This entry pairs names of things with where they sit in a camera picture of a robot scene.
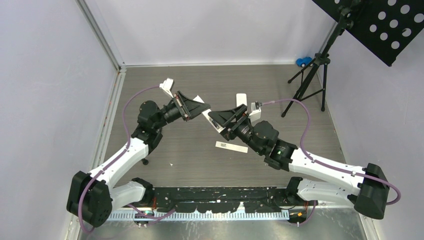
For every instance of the blue toy car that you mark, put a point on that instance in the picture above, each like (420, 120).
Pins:
(302, 62)

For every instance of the white remote control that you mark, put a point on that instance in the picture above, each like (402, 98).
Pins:
(241, 99)

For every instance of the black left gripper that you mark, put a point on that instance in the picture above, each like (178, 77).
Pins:
(189, 108)

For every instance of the black tripod stand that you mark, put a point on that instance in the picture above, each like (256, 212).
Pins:
(322, 59)

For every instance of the small black knob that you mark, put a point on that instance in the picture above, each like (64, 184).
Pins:
(145, 161)

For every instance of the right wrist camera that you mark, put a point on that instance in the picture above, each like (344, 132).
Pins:
(256, 111)

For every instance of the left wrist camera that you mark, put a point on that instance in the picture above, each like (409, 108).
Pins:
(166, 86)

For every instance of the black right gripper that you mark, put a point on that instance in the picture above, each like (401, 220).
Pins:
(224, 118)

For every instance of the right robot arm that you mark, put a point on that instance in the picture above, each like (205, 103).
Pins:
(366, 189)

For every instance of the black perforated music stand tray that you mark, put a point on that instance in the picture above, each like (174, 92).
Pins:
(385, 27)

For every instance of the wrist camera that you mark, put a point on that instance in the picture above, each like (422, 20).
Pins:
(166, 86)
(256, 111)

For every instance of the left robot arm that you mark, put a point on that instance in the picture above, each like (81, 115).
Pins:
(93, 195)

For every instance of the white rectangular box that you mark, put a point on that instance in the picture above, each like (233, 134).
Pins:
(205, 113)

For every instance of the long white battery cover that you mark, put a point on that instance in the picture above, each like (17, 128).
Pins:
(231, 147)

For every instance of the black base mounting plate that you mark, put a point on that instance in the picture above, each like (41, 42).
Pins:
(262, 199)

